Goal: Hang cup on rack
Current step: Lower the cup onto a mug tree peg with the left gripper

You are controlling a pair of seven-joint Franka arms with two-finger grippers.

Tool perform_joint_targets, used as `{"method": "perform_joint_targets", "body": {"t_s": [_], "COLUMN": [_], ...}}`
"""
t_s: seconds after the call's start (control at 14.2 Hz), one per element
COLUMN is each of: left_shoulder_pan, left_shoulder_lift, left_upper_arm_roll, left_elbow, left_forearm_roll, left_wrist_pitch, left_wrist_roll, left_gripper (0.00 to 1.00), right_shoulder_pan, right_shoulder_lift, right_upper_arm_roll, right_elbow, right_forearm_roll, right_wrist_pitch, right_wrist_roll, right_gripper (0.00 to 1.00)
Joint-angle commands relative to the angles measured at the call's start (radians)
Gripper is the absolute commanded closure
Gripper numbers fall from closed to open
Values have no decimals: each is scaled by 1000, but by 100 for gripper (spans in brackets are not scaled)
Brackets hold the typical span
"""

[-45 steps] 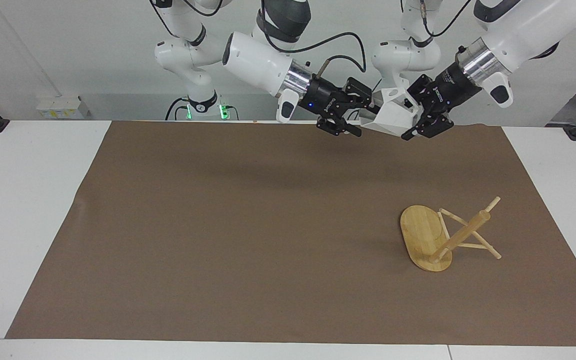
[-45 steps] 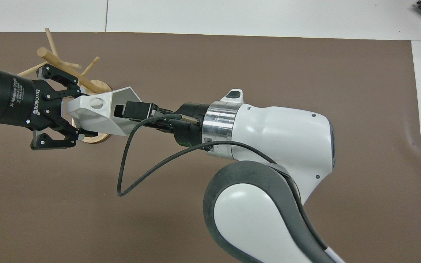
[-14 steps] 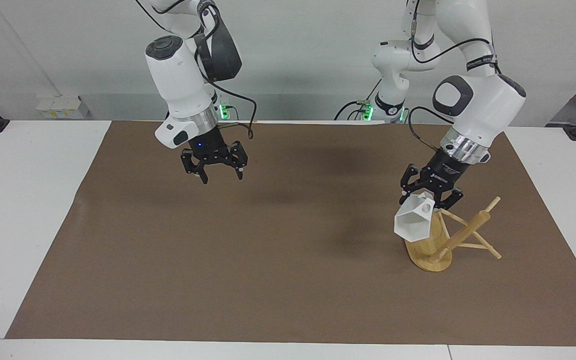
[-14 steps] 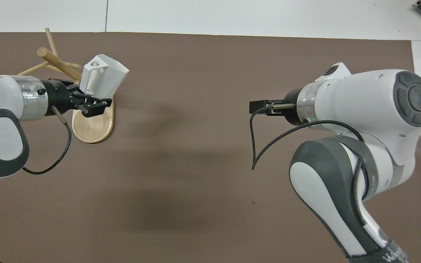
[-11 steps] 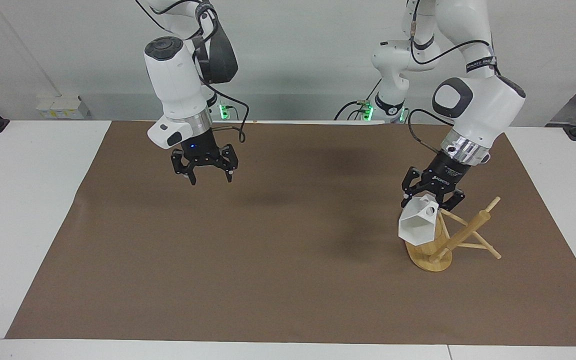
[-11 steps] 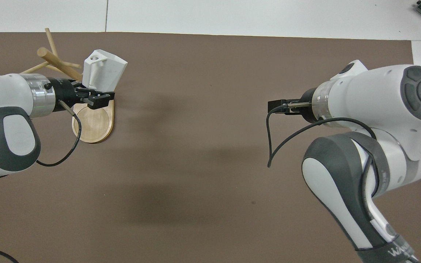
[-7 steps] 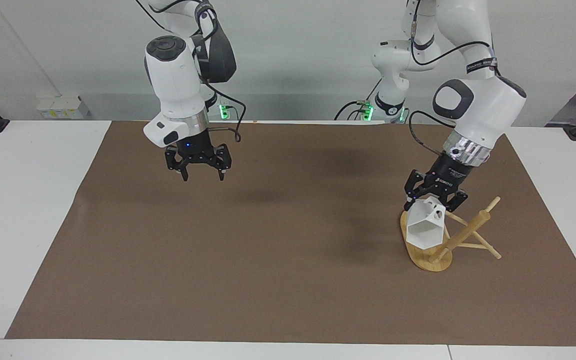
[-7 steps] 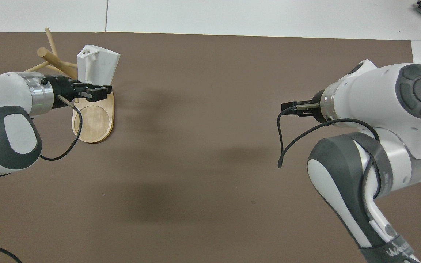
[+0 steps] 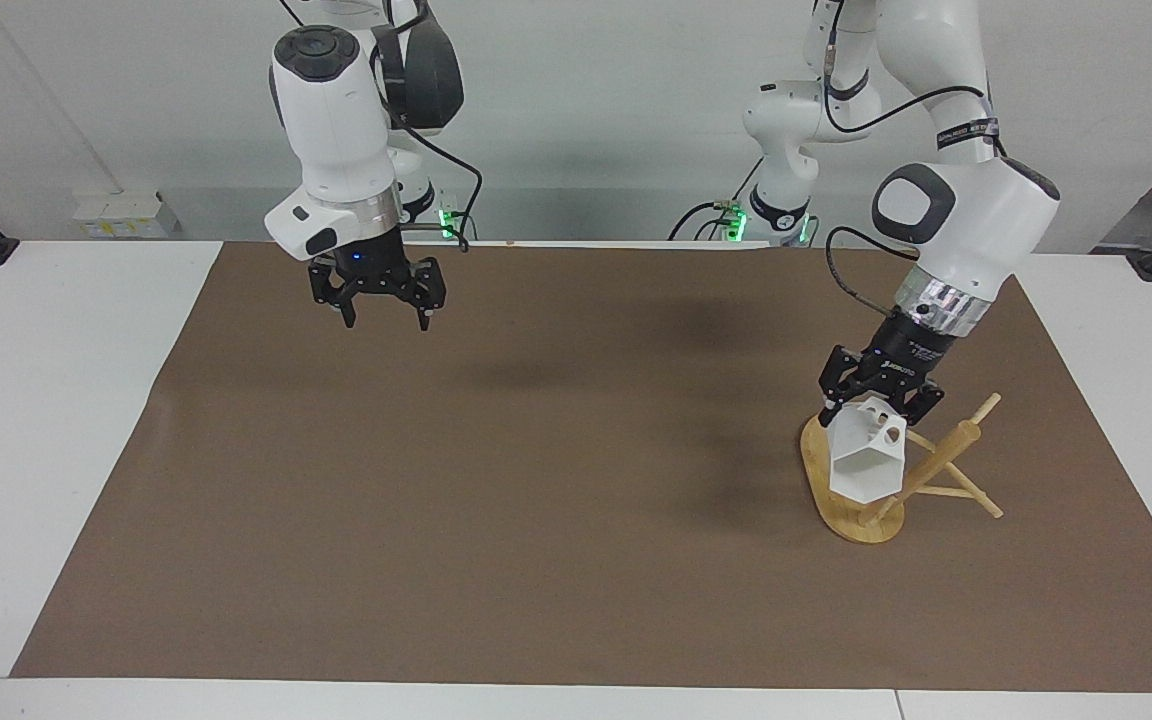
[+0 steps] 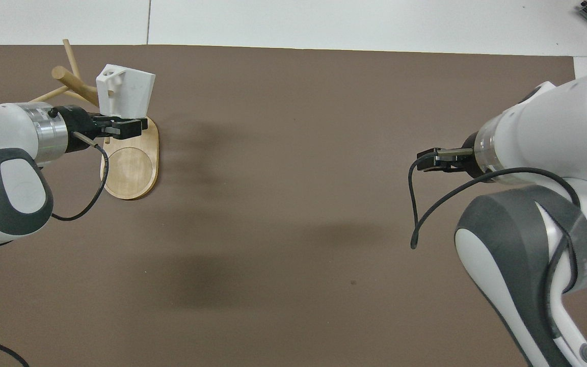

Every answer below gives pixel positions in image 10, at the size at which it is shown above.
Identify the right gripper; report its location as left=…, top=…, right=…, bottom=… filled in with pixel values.
left=442, top=132, right=484, bottom=179

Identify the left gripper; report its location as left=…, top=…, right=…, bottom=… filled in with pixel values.
left=50, top=105, right=149, bottom=154

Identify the white cup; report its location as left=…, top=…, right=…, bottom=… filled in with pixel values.
left=95, top=63, right=156, bottom=117

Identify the wooden cup rack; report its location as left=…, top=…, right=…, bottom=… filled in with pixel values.
left=31, top=39, right=160, bottom=201

